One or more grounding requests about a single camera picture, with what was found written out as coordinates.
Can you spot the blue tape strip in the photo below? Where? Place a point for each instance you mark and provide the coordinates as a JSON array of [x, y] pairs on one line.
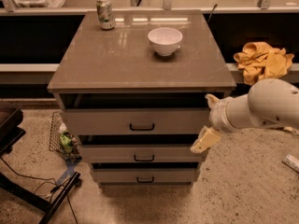
[[70, 170]]

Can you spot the grey middle drawer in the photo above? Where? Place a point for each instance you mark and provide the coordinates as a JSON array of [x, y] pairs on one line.
[[139, 153]]

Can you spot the crumpled yellow cloth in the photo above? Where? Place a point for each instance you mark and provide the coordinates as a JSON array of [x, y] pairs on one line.
[[258, 61]]

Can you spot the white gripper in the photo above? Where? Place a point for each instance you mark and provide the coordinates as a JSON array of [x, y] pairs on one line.
[[216, 116]]

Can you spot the white ceramic bowl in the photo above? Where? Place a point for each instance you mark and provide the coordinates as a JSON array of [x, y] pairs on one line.
[[164, 40]]

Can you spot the grey drawer cabinet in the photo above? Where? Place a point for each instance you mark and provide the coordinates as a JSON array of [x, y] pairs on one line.
[[119, 69]]

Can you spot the black metal stand base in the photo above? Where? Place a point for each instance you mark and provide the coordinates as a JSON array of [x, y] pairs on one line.
[[34, 167]]

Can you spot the grey top drawer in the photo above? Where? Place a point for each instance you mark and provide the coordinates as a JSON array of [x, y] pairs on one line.
[[135, 121]]

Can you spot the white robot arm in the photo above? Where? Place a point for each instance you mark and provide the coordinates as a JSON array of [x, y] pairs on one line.
[[270, 103]]

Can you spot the grey bottom drawer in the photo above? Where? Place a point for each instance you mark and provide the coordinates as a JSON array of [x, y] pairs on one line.
[[145, 176]]

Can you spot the green snack bag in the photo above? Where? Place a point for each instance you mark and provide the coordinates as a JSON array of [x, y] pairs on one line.
[[68, 143]]

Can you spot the grey drawer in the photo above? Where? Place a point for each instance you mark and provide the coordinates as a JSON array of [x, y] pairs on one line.
[[139, 153], [145, 176], [135, 121]]

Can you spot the white box on floor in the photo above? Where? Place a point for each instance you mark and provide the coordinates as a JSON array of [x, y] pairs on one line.
[[292, 162]]

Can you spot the green white soda can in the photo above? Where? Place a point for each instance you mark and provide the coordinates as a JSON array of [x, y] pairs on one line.
[[105, 16]]

